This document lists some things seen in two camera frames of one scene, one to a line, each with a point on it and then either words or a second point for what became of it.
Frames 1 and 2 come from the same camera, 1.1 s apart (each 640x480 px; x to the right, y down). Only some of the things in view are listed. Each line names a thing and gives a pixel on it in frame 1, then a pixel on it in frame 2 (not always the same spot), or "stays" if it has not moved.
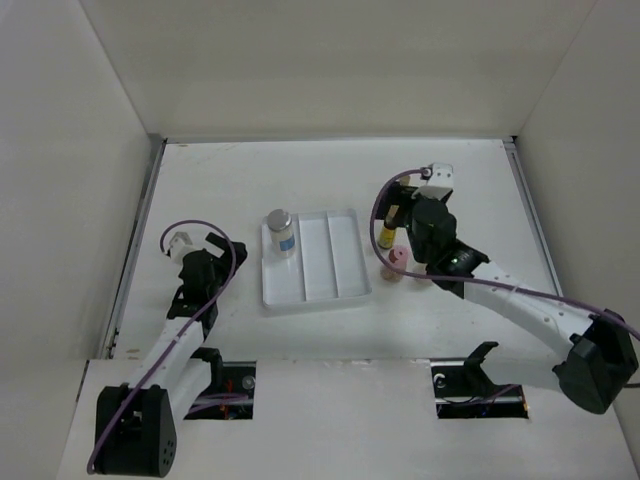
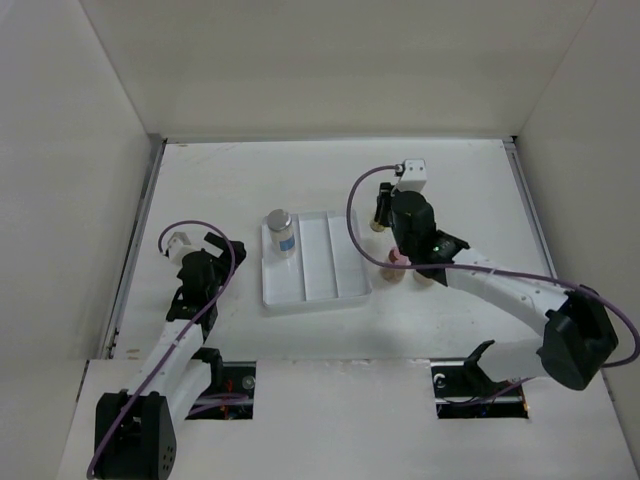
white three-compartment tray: (328, 264) stays
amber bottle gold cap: (386, 236) -> (376, 227)
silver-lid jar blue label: (279, 223) stays
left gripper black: (224, 262) stays
